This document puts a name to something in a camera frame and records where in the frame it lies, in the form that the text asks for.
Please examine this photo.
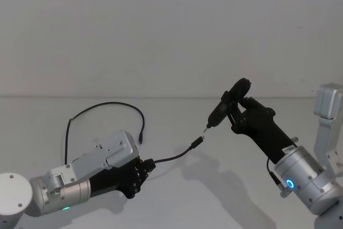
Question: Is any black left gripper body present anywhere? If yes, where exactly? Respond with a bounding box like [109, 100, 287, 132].
[87, 156, 143, 200]

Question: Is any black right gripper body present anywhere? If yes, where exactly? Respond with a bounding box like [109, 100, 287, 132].
[231, 97, 299, 165]

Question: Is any black handheld device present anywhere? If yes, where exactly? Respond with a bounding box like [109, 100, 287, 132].
[204, 77, 253, 135]

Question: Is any thin black plug cable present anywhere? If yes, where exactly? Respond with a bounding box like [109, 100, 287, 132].
[65, 101, 206, 167]

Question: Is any short dark wrist cable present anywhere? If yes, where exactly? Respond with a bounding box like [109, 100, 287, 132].
[266, 157, 285, 187]

